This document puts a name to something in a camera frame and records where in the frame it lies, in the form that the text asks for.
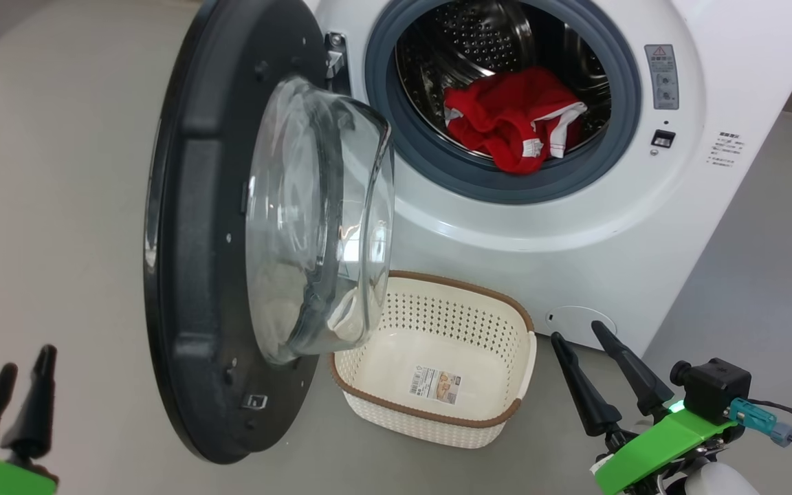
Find grey warning label sticker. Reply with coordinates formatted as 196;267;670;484
645;45;680;111

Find small printed text sticker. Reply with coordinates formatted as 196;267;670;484
707;132;744;168

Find cream perforated basket brown rim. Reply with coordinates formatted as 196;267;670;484
331;270;538;449

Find red white trimmed shorts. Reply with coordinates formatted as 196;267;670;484
492;103;588;174

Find black cable with teal connector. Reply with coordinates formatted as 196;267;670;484
729;397;792;453

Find paper product label in basket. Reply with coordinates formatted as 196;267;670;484
408;366;462;405

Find black round glass washer door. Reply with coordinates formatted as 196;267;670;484
143;0;395;465

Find round white drain filter cover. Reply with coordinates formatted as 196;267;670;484
546;306;618;344

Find perforated stainless steel drum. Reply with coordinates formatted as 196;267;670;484
396;0;610;159

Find red white striped top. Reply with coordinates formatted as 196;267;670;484
444;67;575;149

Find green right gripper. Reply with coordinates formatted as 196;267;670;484
551;320;740;495

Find white front-load washing machine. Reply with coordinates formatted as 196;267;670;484
303;0;792;358

